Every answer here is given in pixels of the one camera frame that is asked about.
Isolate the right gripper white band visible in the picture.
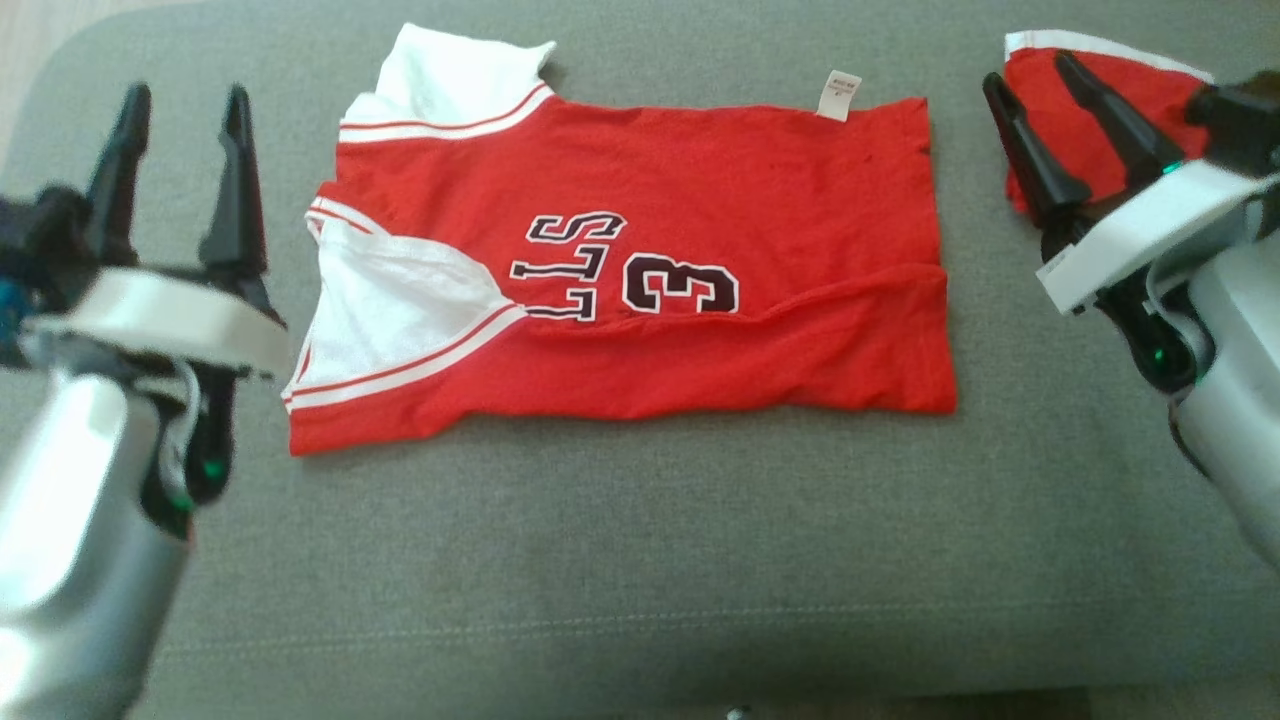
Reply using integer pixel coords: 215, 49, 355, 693
982, 50, 1280, 394

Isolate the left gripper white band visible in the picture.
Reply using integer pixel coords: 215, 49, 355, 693
20, 83, 291, 541

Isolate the red shorts white stripe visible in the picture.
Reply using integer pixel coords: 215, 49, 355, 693
1003, 30, 1216, 216

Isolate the red basketball jersey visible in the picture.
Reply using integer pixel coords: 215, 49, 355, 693
282, 22, 959, 458

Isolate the grey sofa seat cushion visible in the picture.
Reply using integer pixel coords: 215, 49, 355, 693
0, 0, 1280, 720

